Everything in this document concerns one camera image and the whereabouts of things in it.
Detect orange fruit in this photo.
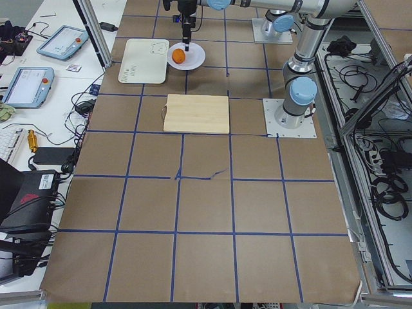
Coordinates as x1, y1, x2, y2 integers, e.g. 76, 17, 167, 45
171, 48, 186, 64

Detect bamboo cutting board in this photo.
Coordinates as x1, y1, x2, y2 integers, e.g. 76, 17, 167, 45
164, 94, 230, 134

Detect white keyboard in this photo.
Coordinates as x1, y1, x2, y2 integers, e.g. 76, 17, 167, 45
1, 127, 27, 164

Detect lower teach pendant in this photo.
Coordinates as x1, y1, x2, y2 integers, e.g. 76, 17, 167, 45
3, 67, 55, 109

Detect gold metal cylinder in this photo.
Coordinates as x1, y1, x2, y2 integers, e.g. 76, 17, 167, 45
27, 129, 38, 153

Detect black power adapter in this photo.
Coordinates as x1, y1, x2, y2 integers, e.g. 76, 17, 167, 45
33, 147, 75, 165

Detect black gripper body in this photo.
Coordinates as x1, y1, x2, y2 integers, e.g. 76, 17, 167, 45
181, 14, 196, 44

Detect aluminium frame post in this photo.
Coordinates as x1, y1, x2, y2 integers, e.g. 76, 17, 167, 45
72, 0, 113, 68

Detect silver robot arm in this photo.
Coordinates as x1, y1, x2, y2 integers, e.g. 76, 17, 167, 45
239, 1, 355, 129
177, 1, 295, 52

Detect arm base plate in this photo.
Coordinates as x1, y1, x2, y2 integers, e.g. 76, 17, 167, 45
263, 98, 317, 138
252, 18, 293, 45

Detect white round plate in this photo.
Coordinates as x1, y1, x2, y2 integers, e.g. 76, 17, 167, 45
167, 42, 205, 71

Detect cream bear tray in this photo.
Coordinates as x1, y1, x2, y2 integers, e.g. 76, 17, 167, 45
118, 39, 169, 84

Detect upper teach pendant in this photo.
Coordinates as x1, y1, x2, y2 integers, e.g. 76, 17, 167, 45
36, 25, 89, 61

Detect black computer box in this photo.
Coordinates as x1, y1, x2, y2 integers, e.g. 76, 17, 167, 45
1, 165, 59, 234

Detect teach pendant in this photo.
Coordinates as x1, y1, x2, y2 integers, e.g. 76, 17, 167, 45
3, 67, 55, 109
36, 25, 89, 61

